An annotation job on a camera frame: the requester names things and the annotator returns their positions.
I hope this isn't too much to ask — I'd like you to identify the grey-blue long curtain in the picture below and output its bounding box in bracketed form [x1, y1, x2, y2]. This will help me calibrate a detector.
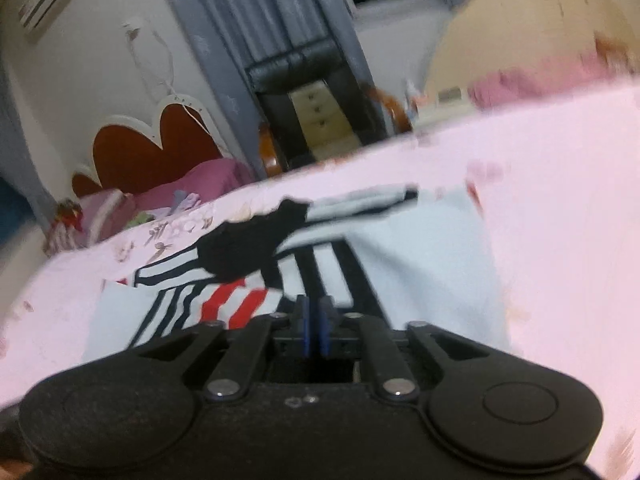
[150, 0, 383, 181]

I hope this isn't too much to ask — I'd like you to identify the cream round headboard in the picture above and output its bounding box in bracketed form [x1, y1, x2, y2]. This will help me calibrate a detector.
[424, 0, 640, 111]

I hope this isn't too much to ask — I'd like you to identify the black leather wooden armchair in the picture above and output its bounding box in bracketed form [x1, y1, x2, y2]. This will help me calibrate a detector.
[246, 37, 414, 179]

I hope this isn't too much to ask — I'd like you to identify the magenta pillow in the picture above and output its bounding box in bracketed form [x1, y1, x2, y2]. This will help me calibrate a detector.
[132, 157, 256, 213]

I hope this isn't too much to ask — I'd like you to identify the red heart-shaped headboard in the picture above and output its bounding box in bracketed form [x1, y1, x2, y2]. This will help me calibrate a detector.
[70, 95, 233, 201]

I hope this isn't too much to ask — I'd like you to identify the pink striped pillow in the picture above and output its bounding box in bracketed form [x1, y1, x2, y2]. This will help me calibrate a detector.
[75, 189, 137, 247]

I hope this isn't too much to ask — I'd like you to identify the white nightstand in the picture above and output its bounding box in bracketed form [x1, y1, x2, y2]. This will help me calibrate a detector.
[414, 86, 482, 129]

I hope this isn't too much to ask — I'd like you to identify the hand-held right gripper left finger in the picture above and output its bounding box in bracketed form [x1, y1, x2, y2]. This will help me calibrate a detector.
[137, 296, 313, 401]

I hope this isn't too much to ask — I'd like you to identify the red black striped knit sweater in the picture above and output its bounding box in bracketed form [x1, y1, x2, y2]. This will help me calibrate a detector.
[82, 185, 511, 363]

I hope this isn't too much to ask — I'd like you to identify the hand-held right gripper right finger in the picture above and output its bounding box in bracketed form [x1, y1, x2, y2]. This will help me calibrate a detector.
[318, 296, 492, 402]

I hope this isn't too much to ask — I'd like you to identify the white wall cable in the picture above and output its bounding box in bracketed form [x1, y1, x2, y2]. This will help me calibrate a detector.
[121, 16, 213, 128]

